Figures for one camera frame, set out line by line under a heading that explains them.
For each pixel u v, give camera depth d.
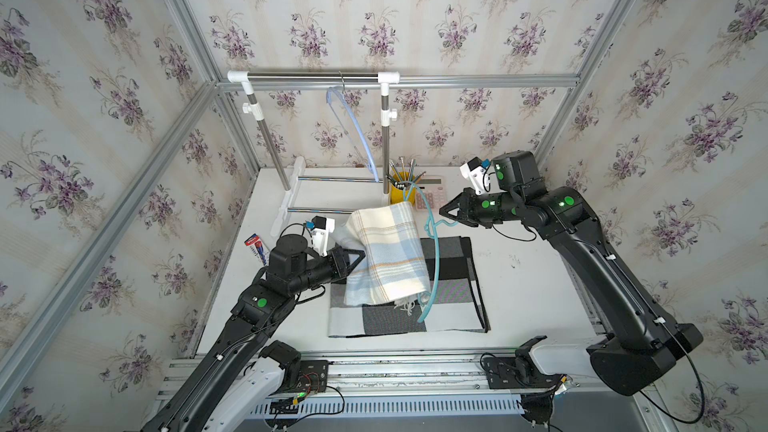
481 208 0.57
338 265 0.59
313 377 0.73
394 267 0.68
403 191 1.08
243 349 0.45
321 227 0.64
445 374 0.75
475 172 0.62
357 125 1.07
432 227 0.70
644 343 0.38
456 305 0.85
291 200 1.07
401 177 1.04
